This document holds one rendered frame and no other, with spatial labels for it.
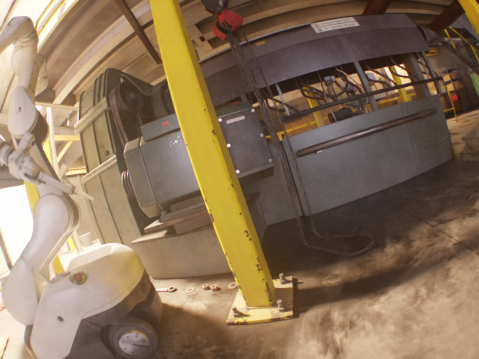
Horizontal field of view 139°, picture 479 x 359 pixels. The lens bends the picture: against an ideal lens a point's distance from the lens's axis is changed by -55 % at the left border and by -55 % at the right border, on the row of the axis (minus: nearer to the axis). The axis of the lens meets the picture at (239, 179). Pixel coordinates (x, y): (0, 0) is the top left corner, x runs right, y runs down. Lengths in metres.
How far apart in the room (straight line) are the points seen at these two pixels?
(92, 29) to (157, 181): 1.53
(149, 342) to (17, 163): 0.67
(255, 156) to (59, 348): 1.14
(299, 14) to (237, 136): 1.91
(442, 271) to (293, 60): 1.58
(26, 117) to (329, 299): 1.27
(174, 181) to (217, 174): 0.46
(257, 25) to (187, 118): 1.96
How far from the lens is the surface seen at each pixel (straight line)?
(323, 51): 1.75
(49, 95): 2.60
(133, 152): 1.07
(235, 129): 1.00
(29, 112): 0.93
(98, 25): 2.01
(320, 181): 1.47
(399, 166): 1.73
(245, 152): 0.98
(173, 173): 0.99
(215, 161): 0.56
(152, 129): 1.06
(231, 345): 0.67
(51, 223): 0.78
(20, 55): 1.22
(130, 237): 1.47
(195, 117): 0.59
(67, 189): 0.63
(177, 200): 1.01
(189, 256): 1.11
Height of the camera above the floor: 0.49
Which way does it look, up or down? 3 degrees down
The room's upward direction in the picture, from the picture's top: 19 degrees counter-clockwise
